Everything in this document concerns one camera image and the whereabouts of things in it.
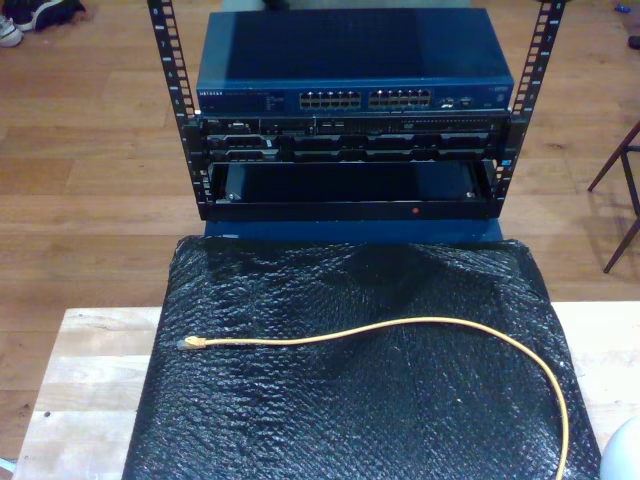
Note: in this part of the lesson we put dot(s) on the dark sneaker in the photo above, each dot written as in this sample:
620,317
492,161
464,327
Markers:
50,12

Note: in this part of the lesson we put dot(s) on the black rack shelf tray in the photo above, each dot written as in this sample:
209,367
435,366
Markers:
350,210

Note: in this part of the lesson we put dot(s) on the black textured mat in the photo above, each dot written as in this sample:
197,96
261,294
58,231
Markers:
350,400

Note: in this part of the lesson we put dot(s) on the white sneaker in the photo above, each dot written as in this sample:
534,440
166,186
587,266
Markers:
9,32

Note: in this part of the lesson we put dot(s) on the black perforated rack post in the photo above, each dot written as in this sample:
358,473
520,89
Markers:
164,50
547,50

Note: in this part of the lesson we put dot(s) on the dark wooden stool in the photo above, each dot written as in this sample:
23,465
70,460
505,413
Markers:
613,158

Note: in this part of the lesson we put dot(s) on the small blue object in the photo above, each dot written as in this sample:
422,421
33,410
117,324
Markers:
622,8

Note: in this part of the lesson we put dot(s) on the blue network switch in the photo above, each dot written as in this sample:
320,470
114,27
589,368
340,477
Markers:
350,50

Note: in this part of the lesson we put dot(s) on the black rack server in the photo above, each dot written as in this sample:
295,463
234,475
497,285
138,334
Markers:
350,145

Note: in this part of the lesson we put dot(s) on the blue rack base plate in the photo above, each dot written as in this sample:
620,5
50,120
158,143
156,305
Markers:
325,231

